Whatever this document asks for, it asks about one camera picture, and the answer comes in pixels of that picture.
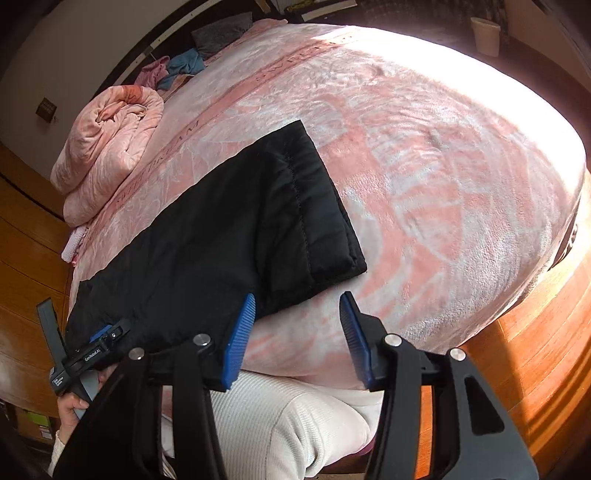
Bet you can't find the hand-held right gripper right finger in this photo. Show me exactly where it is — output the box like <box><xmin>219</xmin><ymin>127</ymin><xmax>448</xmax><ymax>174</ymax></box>
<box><xmin>339</xmin><ymin>292</ymin><xmax>539</xmax><ymax>480</ymax></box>

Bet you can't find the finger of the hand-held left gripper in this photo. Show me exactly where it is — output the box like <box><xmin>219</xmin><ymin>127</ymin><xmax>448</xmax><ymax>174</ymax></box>
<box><xmin>37</xmin><ymin>299</ymin><xmax>68</xmax><ymax>366</ymax></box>
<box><xmin>90</xmin><ymin>318</ymin><xmax>134</xmax><ymax>344</ymax></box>

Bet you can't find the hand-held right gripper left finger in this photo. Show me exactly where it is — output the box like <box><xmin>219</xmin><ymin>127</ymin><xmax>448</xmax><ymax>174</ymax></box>
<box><xmin>53</xmin><ymin>293</ymin><xmax>257</xmax><ymax>480</ymax></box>

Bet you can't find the black jacket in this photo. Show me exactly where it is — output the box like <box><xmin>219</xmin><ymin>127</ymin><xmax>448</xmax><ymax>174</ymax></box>
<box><xmin>65</xmin><ymin>119</ymin><xmax>369</xmax><ymax>365</ymax></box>

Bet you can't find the person's left forearm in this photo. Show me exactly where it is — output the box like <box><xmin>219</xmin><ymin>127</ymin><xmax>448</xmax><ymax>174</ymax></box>
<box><xmin>48</xmin><ymin>429</ymin><xmax>66</xmax><ymax>477</ymax></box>

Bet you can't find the person's left hand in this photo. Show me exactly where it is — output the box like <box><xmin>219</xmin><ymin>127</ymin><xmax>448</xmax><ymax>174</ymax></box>
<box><xmin>56</xmin><ymin>367</ymin><xmax>114</xmax><ymax>435</ymax></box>

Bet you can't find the wooden wardrobe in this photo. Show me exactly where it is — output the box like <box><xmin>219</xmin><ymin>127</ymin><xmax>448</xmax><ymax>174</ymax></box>
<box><xmin>0</xmin><ymin>143</ymin><xmax>77</xmax><ymax>416</ymax></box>

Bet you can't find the cardboard box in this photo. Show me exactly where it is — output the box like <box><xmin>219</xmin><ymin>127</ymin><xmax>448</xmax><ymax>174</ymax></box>
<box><xmin>14</xmin><ymin>406</ymin><xmax>54</xmax><ymax>444</ymax></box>

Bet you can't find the small white knit cloth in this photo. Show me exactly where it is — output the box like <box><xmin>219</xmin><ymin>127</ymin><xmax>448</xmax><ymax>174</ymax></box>
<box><xmin>61</xmin><ymin>226</ymin><xmax>88</xmax><ymax>265</ymax></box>

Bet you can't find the person's leg in white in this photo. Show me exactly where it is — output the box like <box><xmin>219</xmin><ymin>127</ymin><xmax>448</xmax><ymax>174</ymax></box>
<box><xmin>157</xmin><ymin>369</ymin><xmax>384</xmax><ymax>480</ymax></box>

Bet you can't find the bed with pink sheet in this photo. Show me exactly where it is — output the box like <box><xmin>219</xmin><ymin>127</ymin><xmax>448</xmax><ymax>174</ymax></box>
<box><xmin>62</xmin><ymin>21</ymin><xmax>589</xmax><ymax>393</ymax></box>

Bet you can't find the folded pink comforter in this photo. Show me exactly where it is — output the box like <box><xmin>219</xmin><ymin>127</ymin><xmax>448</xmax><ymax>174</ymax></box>
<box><xmin>50</xmin><ymin>85</ymin><xmax>165</xmax><ymax>227</ymax></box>

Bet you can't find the pink cloth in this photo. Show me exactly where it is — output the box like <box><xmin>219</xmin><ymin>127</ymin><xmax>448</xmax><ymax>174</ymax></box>
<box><xmin>134</xmin><ymin>55</ymin><xmax>171</xmax><ymax>88</ymax></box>

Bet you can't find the blue cloth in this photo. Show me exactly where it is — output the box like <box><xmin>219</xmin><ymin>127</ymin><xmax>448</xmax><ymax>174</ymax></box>
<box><xmin>157</xmin><ymin>48</ymin><xmax>206</xmax><ymax>90</ymax></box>

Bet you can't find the black bed headboard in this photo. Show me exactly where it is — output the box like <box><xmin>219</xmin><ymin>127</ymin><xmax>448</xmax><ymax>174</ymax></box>
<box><xmin>99</xmin><ymin>0</ymin><xmax>305</xmax><ymax>88</ymax></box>

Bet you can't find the grey pillow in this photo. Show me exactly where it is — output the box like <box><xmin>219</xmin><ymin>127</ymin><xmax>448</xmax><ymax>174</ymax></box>
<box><xmin>191</xmin><ymin>11</ymin><xmax>254</xmax><ymax>60</ymax></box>

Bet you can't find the white trash bin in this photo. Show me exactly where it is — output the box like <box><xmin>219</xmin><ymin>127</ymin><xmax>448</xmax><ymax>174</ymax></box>
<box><xmin>470</xmin><ymin>16</ymin><xmax>502</xmax><ymax>58</ymax></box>

